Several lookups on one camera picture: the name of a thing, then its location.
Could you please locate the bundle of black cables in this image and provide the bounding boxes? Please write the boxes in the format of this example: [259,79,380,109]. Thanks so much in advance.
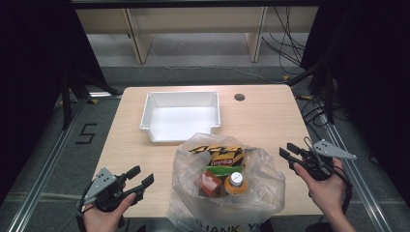
[261,6,308,75]

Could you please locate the black curtain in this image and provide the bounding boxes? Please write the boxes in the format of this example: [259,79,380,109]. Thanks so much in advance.
[0,0,109,204]
[299,0,410,211]

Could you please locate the black metal stand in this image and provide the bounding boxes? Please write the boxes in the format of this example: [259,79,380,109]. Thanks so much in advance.
[60,69,123,131]
[285,62,337,125]

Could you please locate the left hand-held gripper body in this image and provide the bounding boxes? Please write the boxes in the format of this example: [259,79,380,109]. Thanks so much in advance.
[76,166,146,214]

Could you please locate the clear plastic bag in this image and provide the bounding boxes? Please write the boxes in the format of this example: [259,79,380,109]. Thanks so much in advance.
[166,132,287,232]

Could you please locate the orange juice bottle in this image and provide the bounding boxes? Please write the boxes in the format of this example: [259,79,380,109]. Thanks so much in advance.
[223,171,249,196]

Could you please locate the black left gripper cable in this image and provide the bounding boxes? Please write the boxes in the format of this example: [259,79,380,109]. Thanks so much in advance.
[75,189,98,232]

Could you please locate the black yellow chip bag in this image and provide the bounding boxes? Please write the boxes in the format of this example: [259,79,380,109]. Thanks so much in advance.
[188,144,248,168]

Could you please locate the brown carton box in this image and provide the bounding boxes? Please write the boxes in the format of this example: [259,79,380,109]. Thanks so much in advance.
[194,169,224,198]

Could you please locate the green seaweed snack packet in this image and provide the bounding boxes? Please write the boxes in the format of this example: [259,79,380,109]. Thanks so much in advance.
[201,164,245,178]

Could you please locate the white plastic bin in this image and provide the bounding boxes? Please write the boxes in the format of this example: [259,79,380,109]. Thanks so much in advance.
[138,90,221,144]

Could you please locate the person's left hand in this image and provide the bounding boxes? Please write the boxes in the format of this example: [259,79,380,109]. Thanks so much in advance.
[82,192,138,232]

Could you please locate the person's right hand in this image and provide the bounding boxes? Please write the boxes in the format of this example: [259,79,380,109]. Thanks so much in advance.
[293,159,348,223]

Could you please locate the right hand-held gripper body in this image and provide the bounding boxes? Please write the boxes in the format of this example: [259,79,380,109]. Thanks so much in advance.
[298,138,358,182]

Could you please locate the aluminium floor rail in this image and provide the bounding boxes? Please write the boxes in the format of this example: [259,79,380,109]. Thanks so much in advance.
[6,96,93,232]
[322,122,395,232]

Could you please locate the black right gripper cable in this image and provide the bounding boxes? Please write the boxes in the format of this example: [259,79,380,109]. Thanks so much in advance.
[333,163,354,216]

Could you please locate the black floor cables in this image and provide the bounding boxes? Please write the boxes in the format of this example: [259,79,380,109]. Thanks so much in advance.
[298,95,351,129]

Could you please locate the beige wooden desk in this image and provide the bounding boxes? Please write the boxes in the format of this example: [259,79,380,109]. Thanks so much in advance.
[75,6,320,65]

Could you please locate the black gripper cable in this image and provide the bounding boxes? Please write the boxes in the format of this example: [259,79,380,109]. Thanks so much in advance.
[75,189,98,232]
[333,163,354,216]

